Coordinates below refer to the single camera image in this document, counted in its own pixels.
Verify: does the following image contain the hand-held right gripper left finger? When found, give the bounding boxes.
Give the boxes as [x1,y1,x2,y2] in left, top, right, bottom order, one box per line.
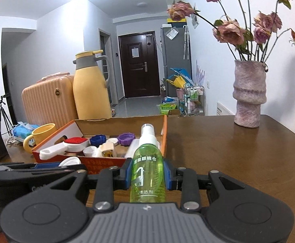
[50,158,133,212]

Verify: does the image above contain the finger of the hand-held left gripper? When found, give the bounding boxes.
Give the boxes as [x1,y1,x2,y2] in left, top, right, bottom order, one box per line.
[0,162,86,169]
[3,168,87,185]

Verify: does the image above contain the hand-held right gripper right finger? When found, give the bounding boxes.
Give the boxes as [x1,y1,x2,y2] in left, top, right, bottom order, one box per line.
[164,158,246,212]

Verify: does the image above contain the green spray bottle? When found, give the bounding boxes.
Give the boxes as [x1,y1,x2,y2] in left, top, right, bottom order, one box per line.
[130,124,167,203]

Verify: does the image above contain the white ridged cap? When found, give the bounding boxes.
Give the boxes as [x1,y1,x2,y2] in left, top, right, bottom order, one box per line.
[59,156,81,167]

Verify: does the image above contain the white plastic container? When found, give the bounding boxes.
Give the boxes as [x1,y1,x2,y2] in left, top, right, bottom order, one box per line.
[124,136,162,159]

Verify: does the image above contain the white and yellow cube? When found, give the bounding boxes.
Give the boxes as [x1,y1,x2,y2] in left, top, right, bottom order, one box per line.
[98,142,117,158]

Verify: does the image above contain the purple notched bottle cap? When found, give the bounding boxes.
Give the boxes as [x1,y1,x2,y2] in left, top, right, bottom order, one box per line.
[117,132,136,147]

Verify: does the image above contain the red lint brush white handle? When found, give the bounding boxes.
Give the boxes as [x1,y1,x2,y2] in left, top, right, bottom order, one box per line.
[39,137,89,160]

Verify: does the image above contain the blue notched bottle cap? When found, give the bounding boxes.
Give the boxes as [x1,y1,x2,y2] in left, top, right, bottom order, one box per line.
[90,135,107,147]

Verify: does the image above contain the printed cardboard box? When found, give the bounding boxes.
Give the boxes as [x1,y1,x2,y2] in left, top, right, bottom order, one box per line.
[32,115,168,176]

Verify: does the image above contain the yellow mug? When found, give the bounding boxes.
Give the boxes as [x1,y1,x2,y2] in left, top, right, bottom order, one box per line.
[23,123,57,154]

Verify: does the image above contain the blue tissue packet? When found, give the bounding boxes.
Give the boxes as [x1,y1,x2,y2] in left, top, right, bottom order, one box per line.
[12,123,39,139]

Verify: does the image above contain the green printed bag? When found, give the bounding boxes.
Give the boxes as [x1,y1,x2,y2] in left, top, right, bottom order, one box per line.
[161,103,176,115]

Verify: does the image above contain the black tripod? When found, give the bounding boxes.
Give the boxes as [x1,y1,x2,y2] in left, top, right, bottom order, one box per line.
[0,95,11,134]

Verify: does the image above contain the peach ribbed suitcase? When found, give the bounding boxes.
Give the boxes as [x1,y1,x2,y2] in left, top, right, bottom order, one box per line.
[21,72,78,126]

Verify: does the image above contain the white flat board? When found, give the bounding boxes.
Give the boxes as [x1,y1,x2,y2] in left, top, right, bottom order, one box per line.
[216,102,235,116]

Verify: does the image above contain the yellow thermos jug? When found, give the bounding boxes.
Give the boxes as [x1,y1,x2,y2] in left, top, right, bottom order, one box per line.
[73,50,112,120]

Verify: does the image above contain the yellow watering can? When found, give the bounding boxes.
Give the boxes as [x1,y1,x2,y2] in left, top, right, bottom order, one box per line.
[166,77,184,89]

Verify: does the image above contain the dark brown entrance door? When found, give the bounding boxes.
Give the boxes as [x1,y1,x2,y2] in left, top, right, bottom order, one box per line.
[118,31,156,99]

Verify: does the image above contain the purple decorative grass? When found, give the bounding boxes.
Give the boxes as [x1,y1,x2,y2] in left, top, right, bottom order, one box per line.
[196,60,206,85]

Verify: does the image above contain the pink textured vase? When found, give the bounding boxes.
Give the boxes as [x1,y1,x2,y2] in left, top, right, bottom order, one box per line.
[233,59,268,128]

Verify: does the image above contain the grey refrigerator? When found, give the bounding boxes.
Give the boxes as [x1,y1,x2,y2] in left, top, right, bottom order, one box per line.
[160,25,191,99]

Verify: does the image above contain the folded pale umbrella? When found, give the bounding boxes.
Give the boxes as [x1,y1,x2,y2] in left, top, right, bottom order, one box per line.
[183,25,190,61]

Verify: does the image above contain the grey interior door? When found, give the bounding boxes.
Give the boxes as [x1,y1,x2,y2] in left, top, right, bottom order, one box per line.
[98,29,112,104]

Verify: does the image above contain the clear plastic pouch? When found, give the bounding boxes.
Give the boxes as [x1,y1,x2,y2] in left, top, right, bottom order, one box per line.
[166,27,179,39]

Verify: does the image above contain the yellow and black box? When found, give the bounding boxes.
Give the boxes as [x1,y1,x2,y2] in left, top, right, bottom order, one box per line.
[167,18,187,27]

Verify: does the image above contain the dried pink rose bouquet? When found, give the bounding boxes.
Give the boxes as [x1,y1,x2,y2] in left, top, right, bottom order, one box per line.
[166,0,295,62]

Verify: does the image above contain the white cables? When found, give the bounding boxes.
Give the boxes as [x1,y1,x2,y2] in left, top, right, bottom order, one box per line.
[6,132,18,145]

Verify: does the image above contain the wire storage trolley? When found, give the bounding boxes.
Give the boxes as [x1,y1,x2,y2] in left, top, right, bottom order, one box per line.
[183,83,205,116]

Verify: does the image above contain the wall paper notice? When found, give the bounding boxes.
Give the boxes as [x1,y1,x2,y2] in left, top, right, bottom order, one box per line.
[191,3,200,27]

